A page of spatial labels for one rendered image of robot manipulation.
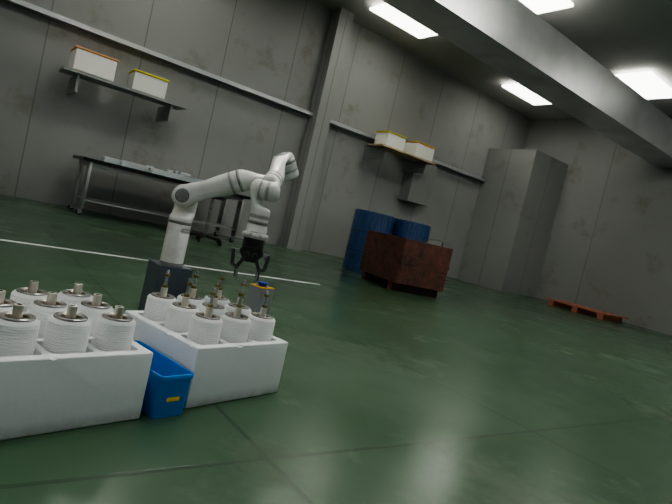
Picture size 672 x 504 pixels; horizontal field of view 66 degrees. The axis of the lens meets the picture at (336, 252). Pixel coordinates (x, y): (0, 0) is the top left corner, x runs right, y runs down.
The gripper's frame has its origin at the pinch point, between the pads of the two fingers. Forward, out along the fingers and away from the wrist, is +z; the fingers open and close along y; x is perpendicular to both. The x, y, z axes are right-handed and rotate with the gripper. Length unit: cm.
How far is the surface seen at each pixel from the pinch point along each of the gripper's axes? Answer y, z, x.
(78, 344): 35, 16, 57
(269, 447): -15, 36, 52
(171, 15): 186, -268, -634
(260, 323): -7.9, 12.4, 13.2
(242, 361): -4.6, 23.2, 22.8
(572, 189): -680, -224, -923
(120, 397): 24, 29, 51
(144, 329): 27.2, 20.5, 17.0
